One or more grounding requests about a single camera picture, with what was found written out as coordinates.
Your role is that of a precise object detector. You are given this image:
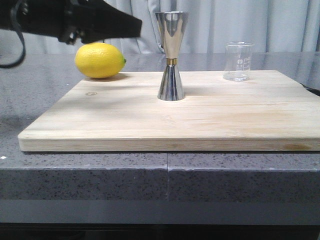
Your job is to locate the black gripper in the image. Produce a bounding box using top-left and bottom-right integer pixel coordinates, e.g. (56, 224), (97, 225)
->
(0, 0), (143, 45)

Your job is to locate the steel hourglass jigger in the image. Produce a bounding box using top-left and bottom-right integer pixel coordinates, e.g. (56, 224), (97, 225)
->
(155, 11), (188, 101)

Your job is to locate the clear glass beaker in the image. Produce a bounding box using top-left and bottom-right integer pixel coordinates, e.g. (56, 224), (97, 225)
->
(223, 41), (254, 82)

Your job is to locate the yellow lemon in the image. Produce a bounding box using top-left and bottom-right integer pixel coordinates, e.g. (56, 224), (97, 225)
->
(74, 42), (126, 79)

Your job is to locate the wooden cutting board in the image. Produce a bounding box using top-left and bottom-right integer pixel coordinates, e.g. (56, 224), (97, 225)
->
(18, 70), (320, 152)

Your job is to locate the black ribbon cable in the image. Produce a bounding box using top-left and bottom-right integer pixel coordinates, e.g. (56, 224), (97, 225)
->
(0, 0), (29, 69)

